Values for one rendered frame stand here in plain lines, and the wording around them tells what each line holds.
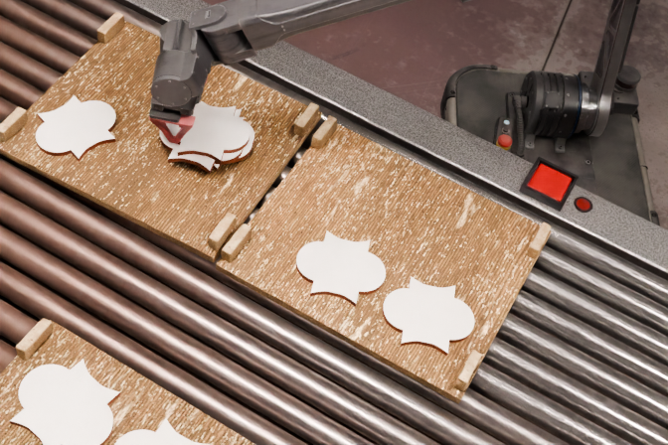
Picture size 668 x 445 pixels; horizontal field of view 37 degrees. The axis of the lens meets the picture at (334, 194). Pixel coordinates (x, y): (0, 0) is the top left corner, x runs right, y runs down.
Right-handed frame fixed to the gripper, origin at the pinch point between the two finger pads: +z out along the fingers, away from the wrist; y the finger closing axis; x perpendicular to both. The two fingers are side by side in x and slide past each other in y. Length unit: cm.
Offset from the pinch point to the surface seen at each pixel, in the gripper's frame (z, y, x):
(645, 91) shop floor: 95, 130, -120
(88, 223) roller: 6.3, -18.1, 9.8
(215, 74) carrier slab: 3.9, 15.8, -2.7
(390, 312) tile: 2.9, -26.2, -37.4
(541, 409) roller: 5, -36, -61
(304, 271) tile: 3.0, -21.8, -24.0
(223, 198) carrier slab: 4.1, -10.2, -9.4
